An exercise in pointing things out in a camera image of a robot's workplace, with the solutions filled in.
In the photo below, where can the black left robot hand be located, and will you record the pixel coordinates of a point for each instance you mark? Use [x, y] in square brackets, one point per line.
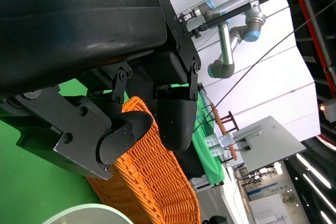
[78, 24]

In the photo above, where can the grey bowl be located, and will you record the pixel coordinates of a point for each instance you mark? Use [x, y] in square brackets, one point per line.
[86, 211]

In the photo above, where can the silver blue-capped robot arm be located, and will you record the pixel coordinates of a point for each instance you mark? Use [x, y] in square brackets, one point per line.
[225, 45]

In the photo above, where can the orange wicker basket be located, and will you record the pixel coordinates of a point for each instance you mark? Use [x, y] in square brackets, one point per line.
[152, 182]

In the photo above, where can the black pole silver collar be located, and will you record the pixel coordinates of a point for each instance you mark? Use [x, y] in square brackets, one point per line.
[236, 10]

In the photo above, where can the green tablecloth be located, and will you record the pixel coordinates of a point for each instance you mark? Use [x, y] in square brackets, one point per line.
[26, 182]

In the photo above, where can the black backdrop cloth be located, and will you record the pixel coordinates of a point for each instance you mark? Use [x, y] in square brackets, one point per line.
[189, 163]

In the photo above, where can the clear plastic boxes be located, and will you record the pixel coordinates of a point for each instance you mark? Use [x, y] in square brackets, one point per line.
[215, 145]

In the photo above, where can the brown wooden stand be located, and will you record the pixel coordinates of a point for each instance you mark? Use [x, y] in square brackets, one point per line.
[233, 123]

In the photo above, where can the green printed t-shirt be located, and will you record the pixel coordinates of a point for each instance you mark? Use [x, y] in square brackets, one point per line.
[210, 161]

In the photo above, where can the grey flat monitor panel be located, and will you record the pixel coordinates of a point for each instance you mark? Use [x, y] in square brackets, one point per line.
[270, 142]

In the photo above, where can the red metal beam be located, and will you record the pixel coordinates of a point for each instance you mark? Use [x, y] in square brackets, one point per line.
[309, 16]

